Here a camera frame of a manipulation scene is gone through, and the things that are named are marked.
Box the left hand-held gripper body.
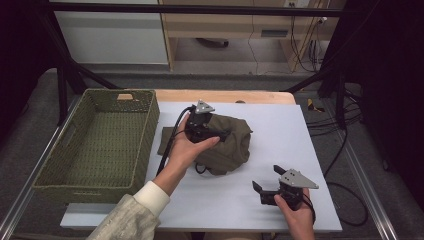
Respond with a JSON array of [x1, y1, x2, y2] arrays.
[[184, 99, 224, 144]]

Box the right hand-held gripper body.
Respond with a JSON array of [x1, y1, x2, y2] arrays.
[[259, 168, 320, 212]]

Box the olive green pants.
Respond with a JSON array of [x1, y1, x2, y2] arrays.
[[157, 113, 254, 177]]

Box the green woven basket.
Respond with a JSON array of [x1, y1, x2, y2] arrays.
[[32, 88, 161, 205]]

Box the person's left hand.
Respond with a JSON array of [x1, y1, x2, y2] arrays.
[[165, 114, 222, 176]]

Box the person's right hand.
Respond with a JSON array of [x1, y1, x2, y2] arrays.
[[273, 188, 316, 234]]

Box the white table board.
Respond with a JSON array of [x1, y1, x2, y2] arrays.
[[59, 101, 343, 233]]

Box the yellow and black tool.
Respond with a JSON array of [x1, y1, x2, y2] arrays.
[[306, 98, 326, 113]]

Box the dark chair base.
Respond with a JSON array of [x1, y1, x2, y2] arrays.
[[195, 37, 230, 49]]

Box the black metal stand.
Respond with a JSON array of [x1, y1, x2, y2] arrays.
[[43, 13, 121, 126], [283, 66, 348, 129]]

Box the light wooden desk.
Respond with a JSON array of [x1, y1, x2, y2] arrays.
[[158, 0, 348, 73]]

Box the grey desk label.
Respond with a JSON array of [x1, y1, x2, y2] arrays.
[[260, 29, 289, 38]]

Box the white cabinet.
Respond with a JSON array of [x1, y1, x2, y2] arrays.
[[53, 11, 169, 66]]

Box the black curtain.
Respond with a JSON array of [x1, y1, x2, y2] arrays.
[[328, 0, 424, 201], [0, 0, 64, 134]]

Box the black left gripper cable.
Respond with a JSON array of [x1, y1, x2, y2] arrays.
[[155, 104, 196, 177]]

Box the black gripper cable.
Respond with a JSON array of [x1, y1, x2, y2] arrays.
[[301, 188, 317, 225], [155, 104, 196, 177]]

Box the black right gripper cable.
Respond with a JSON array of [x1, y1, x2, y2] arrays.
[[301, 188, 317, 225]]

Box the long black floor cable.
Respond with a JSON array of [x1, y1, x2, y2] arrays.
[[323, 128, 369, 228]]

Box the bundle of black floor cables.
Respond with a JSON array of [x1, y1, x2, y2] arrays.
[[306, 89, 364, 136]]

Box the aluminium frame rail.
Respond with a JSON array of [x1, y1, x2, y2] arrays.
[[339, 143, 399, 240], [0, 96, 81, 240]]

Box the hanging cables under desk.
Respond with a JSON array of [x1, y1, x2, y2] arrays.
[[289, 16, 329, 73]]

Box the black horizontal frame bar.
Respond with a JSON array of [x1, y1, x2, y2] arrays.
[[49, 2, 348, 18]]

